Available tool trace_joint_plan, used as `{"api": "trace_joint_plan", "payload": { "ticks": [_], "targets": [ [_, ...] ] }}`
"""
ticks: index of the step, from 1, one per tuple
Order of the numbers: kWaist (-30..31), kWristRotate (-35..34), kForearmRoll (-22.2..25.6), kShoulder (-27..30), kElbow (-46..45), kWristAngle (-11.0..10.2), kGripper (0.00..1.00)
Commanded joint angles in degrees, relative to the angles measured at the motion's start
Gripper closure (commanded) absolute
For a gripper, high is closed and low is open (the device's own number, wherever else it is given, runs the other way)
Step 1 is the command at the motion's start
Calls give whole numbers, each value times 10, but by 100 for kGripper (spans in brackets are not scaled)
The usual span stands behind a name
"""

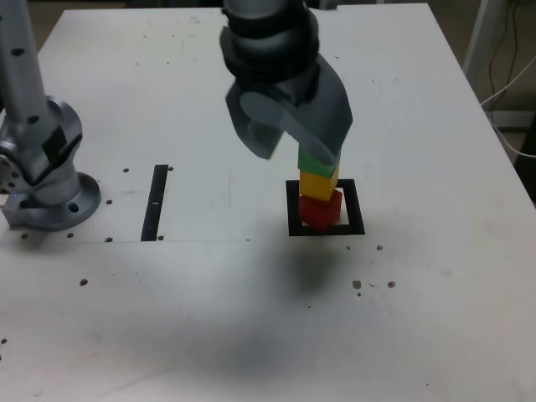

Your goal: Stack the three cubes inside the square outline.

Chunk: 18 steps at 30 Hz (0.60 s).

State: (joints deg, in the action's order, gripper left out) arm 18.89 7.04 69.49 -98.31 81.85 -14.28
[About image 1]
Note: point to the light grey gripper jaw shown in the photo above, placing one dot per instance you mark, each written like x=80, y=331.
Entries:
x=331, y=121

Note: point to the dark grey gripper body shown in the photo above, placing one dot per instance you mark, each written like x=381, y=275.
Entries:
x=303, y=88

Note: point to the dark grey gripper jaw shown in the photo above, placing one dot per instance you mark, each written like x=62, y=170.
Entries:
x=259, y=140

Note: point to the green cube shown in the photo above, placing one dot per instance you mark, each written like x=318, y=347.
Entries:
x=310, y=164

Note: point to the yellow cube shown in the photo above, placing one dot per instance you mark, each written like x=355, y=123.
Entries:
x=316, y=186

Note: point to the red cube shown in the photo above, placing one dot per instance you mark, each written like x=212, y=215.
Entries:
x=318, y=213

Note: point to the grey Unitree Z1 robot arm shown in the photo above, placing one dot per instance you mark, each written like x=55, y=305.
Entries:
x=21, y=63

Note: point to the black tape square outline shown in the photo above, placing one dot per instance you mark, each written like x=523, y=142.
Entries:
x=292, y=220

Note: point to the black tape strip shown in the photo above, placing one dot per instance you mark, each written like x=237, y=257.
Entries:
x=151, y=222

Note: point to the white metal post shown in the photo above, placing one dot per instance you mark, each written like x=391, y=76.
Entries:
x=481, y=33

